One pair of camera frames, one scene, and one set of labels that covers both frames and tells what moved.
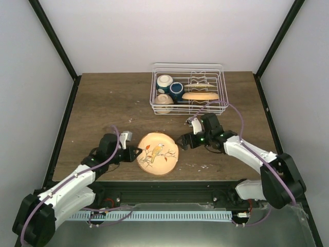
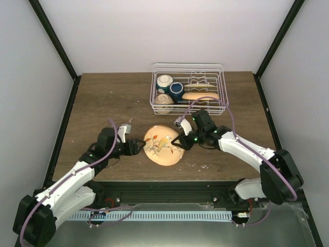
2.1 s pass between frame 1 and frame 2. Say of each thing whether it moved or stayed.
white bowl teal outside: stayed
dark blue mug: stayed
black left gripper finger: moved
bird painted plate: moved
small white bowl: stayed
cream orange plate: stayed
